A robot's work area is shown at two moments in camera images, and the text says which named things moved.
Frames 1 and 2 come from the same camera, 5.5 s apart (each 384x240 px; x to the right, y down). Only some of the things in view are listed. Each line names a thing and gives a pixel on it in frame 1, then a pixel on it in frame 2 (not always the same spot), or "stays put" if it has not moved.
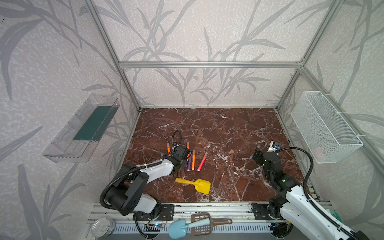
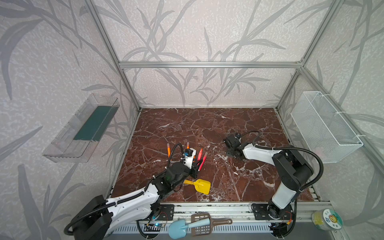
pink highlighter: (203, 161) stays put
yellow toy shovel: (201, 185) stays put
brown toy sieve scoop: (206, 230) stays put
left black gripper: (184, 154) -> (193, 168)
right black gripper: (258, 156) -> (230, 151)
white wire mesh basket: (325, 133) stays put
